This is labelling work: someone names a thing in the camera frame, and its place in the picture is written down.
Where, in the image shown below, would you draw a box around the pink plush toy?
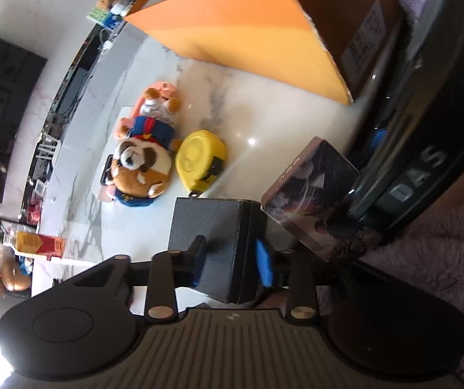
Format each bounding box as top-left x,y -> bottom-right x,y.
114,81 -> 181,139

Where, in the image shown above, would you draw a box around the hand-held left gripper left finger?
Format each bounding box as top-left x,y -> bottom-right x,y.
69,235 -> 209,322

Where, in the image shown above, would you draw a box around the dark printed card box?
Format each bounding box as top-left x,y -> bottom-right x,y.
261,137 -> 384,262

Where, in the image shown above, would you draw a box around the green painted picture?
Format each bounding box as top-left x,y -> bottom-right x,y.
87,0 -> 144,30

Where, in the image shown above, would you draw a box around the brown white plush dog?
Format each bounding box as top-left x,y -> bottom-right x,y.
102,115 -> 183,208

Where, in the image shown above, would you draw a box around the red yellow carton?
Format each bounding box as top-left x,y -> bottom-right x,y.
13,230 -> 66,258

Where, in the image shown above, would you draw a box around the black textured box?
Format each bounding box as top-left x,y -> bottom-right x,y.
168,197 -> 267,304

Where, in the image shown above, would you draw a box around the black television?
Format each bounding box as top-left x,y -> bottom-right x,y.
0,30 -> 48,204

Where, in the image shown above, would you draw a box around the person's purple fleece robe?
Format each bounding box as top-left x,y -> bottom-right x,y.
356,205 -> 464,387

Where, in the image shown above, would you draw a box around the orange cardboard box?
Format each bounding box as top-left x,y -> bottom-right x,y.
124,0 -> 404,106

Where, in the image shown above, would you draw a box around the pink pouch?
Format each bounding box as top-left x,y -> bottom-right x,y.
93,152 -> 119,203

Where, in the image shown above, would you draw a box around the white marble television cabinet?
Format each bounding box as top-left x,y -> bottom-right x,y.
21,8 -> 152,230

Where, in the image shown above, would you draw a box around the yellow tape measure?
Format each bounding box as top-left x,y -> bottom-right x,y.
175,130 -> 228,197

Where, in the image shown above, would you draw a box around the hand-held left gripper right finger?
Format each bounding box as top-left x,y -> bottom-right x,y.
253,237 -> 395,322

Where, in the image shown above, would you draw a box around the brown furry object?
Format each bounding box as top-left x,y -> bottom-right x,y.
0,258 -> 34,301

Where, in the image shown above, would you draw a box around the brown bear plush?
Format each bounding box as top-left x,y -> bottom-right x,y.
140,87 -> 183,124

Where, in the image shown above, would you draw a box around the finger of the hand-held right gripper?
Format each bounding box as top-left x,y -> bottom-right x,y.
354,125 -> 389,171
324,206 -> 364,236

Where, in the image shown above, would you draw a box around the red small items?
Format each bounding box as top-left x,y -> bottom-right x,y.
26,202 -> 43,224

